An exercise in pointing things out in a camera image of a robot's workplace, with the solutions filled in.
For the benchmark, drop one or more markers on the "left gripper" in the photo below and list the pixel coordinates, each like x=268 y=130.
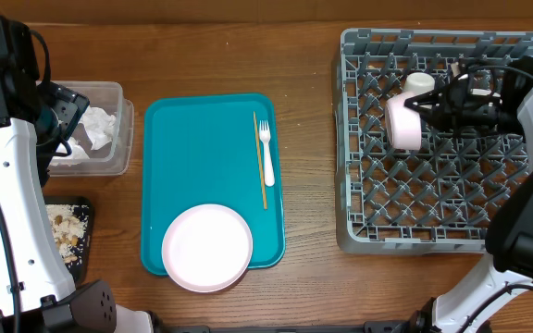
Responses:
x=73 y=105

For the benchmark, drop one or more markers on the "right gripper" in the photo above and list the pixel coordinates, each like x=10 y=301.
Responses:
x=452 y=107

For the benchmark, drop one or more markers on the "white plastic cup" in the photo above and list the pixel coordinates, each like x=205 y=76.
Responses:
x=419 y=83

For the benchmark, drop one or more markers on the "pink bowl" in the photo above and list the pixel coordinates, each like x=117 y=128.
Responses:
x=403 y=125

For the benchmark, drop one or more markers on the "white napkin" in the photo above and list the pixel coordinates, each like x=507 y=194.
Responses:
x=95 y=131

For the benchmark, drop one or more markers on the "white bowl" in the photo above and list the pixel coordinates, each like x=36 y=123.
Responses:
x=483 y=92

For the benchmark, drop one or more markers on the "rice and peanut scraps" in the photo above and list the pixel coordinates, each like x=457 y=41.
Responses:
x=69 y=224

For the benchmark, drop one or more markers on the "wooden chopstick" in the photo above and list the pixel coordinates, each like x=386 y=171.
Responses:
x=260 y=165

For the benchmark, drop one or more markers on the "pink plate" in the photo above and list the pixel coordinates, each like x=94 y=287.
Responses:
x=207 y=248

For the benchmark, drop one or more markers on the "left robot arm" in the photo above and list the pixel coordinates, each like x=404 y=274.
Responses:
x=37 y=118

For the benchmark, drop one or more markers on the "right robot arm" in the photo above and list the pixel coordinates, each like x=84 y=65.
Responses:
x=505 y=271

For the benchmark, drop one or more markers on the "grey dishwasher rack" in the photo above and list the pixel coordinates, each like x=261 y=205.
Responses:
x=441 y=197

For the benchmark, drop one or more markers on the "black waste tray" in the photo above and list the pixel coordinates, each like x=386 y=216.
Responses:
x=78 y=272

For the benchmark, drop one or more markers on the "clear plastic bin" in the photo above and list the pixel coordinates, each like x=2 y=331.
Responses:
x=113 y=159

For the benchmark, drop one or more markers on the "teal plastic tray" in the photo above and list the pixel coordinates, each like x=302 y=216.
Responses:
x=201 y=150

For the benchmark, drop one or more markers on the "white plastic fork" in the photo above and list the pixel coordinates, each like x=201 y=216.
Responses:
x=265 y=136

